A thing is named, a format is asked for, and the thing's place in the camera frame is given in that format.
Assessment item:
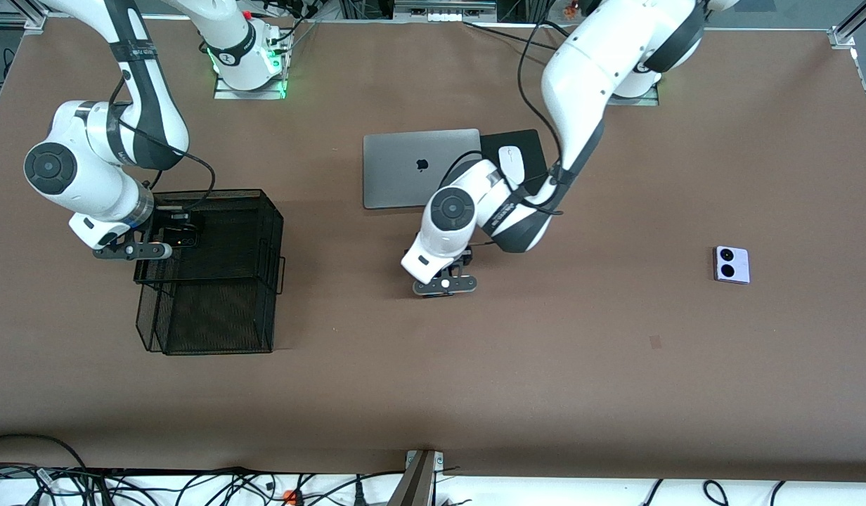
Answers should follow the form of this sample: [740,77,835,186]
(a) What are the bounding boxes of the aluminium frame profile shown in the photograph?
[830,0,866,50]
[0,0,49,32]

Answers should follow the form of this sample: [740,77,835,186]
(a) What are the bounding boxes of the thick dark floor cable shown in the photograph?
[0,434,89,473]

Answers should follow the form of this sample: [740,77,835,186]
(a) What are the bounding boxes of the grey closed laptop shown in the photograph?
[363,129,484,210]

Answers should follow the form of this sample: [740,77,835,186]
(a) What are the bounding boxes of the white computer mouse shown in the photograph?
[498,145,526,185]

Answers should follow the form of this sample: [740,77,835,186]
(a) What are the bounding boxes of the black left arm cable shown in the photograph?
[440,18,571,247]

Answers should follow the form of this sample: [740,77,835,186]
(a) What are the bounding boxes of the lilac flip phone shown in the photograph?
[713,245,751,285]

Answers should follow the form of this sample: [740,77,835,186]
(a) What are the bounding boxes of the black cable on table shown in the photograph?
[465,21,557,50]

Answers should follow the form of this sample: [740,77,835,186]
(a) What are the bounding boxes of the aluminium rail with white connectors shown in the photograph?
[392,0,499,22]

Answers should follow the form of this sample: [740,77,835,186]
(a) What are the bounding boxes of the black mouse pad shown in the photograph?
[479,129,548,192]

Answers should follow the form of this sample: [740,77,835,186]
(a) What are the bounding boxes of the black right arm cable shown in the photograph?
[110,70,217,215]

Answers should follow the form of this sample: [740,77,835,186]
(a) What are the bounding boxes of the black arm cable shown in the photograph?
[110,70,217,215]
[440,18,571,247]

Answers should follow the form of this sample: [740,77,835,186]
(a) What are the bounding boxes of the black wire mesh two-tier tray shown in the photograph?
[134,188,286,356]

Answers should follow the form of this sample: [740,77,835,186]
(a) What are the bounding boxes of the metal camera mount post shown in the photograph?
[387,450,446,506]

